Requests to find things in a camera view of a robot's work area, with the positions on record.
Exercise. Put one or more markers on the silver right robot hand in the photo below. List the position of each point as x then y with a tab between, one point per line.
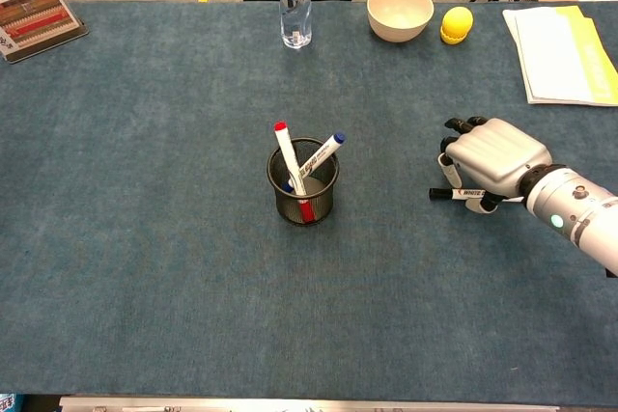
502	154

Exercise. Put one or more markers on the black whiteboard marker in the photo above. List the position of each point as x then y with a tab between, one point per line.
458	193

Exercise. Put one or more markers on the blue whiteboard marker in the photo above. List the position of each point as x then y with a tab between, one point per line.
324	150

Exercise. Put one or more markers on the red whiteboard marker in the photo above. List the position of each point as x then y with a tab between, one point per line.
289	151

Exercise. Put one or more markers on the black mesh pen holder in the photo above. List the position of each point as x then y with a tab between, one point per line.
322	209

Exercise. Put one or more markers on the white paper stack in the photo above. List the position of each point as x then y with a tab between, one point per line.
550	55

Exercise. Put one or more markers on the yellow-green folder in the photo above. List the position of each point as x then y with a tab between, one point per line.
598	64

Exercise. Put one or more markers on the yellow egg-shaped toy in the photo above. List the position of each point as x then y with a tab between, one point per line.
457	23

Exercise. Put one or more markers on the cream bowl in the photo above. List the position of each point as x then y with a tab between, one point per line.
400	21

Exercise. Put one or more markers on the blue-grey felt table mat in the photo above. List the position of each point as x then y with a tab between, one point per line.
309	296

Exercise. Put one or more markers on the colourful box at corner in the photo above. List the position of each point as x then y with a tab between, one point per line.
38	21

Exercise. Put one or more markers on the blue printed packet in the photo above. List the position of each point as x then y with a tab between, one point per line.
9	403

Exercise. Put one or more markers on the aluminium rail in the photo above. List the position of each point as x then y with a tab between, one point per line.
309	403

